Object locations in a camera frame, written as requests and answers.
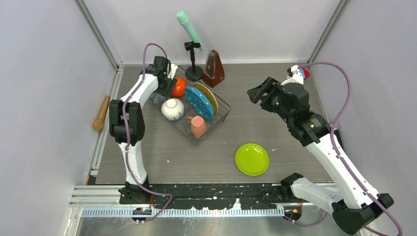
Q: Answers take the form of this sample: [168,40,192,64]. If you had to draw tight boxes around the white bowl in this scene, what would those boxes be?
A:
[161,98,185,121]

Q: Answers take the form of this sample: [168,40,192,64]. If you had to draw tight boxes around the orange bowl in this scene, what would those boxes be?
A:
[171,77,187,97]

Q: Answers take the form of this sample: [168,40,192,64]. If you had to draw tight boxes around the black handheld microphone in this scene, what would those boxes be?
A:
[329,121,343,156]

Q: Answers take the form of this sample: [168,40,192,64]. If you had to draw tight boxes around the mint green microphone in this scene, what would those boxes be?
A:
[176,11,204,51]

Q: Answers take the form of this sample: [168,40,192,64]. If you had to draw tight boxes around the colourful toy blocks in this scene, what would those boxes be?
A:
[300,68,310,80]

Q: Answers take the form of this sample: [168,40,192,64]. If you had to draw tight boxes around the green plate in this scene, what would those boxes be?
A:
[235,143,269,177]

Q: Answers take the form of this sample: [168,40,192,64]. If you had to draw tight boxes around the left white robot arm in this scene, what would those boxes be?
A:
[109,56,177,204]

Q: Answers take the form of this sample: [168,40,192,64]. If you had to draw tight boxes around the grey mug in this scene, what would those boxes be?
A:
[152,93,167,105]

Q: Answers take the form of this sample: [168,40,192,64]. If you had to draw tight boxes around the black microphone stand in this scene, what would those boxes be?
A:
[184,41,203,82]

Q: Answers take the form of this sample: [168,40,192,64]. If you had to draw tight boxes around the pink ceramic mug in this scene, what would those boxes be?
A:
[187,116,208,139]

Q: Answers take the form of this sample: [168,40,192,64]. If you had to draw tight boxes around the brown wooden metronome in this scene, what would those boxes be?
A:
[202,50,225,88]

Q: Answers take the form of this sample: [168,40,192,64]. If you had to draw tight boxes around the wooden rolling pin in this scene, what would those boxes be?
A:
[92,96,111,131]

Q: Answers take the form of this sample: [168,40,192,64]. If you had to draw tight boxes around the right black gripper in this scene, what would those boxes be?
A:
[246,76,293,124]

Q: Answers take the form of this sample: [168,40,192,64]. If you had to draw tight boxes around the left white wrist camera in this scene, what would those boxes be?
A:
[167,63,178,80]

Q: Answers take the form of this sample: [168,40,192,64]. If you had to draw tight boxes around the woven bamboo coaster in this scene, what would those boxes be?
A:
[193,83,219,114]

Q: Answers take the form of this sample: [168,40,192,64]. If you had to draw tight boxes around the blue dotted plate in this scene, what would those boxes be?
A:
[185,86,215,120]

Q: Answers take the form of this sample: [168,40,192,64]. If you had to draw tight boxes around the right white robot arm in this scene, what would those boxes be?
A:
[247,77,394,235]

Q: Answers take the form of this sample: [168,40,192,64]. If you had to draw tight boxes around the black wire dish rack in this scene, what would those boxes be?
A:
[149,66,231,145]

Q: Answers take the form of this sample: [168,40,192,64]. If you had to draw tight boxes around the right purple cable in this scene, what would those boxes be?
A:
[286,61,404,236]

